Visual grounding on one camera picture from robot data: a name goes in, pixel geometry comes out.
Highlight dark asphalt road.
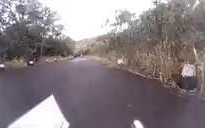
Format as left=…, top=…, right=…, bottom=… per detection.
left=0, top=56, right=205, bottom=128

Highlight large black white marker stone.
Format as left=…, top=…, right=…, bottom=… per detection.
left=180, top=63, right=199, bottom=91

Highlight dry roadside bushes and trees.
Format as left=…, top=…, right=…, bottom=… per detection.
left=101, top=0, right=205, bottom=98

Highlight robot's own part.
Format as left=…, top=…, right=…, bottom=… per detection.
left=59, top=117, right=72, bottom=128
left=132, top=119, right=145, bottom=128

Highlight group of leafy trees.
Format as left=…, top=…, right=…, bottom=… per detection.
left=0, top=0, right=76, bottom=63

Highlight wooded hill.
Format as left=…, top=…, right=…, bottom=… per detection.
left=73, top=34, right=108, bottom=56

